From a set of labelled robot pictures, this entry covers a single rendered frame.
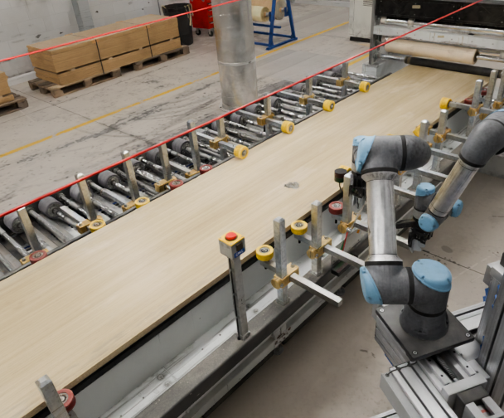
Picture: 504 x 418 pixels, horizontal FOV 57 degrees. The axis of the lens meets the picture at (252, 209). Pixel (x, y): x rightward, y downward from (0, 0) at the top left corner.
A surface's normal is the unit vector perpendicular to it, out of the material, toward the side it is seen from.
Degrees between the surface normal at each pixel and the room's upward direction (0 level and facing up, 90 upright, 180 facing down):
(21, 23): 90
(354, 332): 0
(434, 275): 8
